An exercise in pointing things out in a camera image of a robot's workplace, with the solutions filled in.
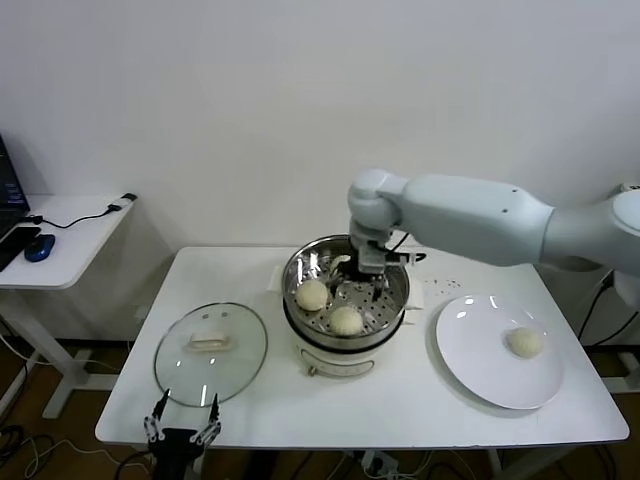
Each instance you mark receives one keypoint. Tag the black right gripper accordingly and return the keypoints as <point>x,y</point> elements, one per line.
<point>372,260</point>

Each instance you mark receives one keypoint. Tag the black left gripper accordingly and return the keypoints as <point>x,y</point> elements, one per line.
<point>175,450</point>

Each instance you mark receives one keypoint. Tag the white steamed baozi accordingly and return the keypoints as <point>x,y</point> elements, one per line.
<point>311,295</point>
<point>345,321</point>
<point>524,343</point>
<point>337,261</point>

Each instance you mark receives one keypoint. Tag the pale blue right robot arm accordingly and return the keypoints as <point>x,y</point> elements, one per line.
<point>475,215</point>

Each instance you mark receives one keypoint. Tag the steel perforated steamer basket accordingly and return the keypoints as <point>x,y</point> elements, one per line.
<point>377,314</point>

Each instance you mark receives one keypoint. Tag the white round plate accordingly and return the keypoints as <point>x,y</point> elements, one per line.
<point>475,350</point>

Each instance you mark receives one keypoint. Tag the white floor power strip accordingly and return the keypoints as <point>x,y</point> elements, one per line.
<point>380,462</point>

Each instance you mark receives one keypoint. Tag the white side desk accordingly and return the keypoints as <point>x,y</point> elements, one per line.
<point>75,250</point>

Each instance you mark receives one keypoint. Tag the blue computer mouse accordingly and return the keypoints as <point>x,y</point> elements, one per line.
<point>40,248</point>

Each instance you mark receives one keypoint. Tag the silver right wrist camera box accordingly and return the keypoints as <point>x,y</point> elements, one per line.
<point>407,257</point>

